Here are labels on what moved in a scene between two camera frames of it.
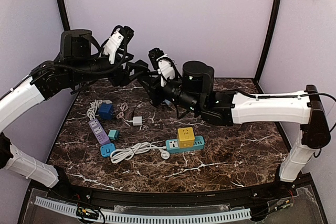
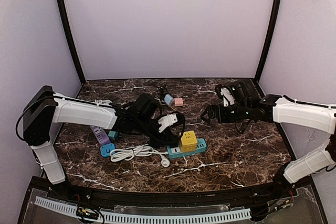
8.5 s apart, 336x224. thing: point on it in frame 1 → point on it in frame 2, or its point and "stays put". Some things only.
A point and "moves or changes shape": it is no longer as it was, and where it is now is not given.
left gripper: (122, 74) → (166, 135)
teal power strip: (172, 145) moves or changes shape
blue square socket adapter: (106, 149) stays put
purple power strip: (100, 132) stays put
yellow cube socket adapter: (186, 137) moves or changes shape
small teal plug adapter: (114, 134) stays put
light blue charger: (168, 102) stays put
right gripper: (157, 92) → (213, 112)
